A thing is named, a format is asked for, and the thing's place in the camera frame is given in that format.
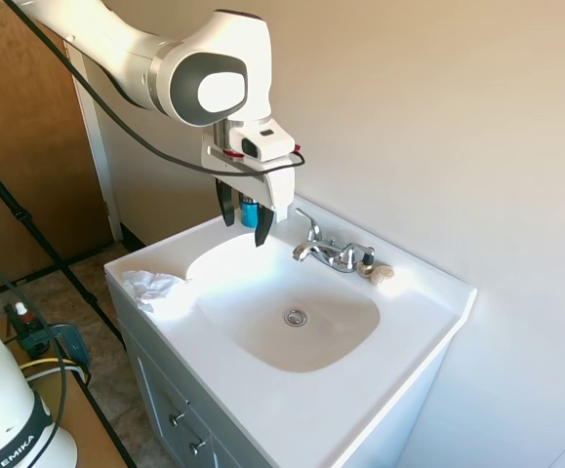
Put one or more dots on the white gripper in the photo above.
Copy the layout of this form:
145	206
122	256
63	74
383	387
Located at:
277	187

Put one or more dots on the white tissue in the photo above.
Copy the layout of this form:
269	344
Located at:
152	287

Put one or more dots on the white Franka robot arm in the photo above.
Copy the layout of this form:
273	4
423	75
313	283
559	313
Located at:
116	49

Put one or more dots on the small blue bottle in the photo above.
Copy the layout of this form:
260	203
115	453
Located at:
249	214

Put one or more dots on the chrome sink drain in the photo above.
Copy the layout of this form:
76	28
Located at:
295	317

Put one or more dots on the dark baseboard strip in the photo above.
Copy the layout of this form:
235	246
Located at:
131	235

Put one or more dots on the beige seashell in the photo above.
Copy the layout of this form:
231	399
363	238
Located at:
382	274

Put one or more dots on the white vanity sink top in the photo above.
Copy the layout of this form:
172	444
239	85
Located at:
282	390

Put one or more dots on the grey vanity cabinet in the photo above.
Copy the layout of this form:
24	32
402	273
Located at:
155	385

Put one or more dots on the round metal cabinet knob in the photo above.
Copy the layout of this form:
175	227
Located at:
177	418
197	445

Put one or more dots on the dark metal table clamp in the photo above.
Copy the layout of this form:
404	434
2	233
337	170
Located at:
69	341

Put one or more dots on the brown wooden door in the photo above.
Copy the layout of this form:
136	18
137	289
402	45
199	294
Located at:
23	146

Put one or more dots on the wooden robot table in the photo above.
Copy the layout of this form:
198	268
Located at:
92	429

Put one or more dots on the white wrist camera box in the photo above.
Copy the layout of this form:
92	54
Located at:
262	139

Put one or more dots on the white door frame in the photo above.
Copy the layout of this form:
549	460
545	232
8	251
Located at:
97	161

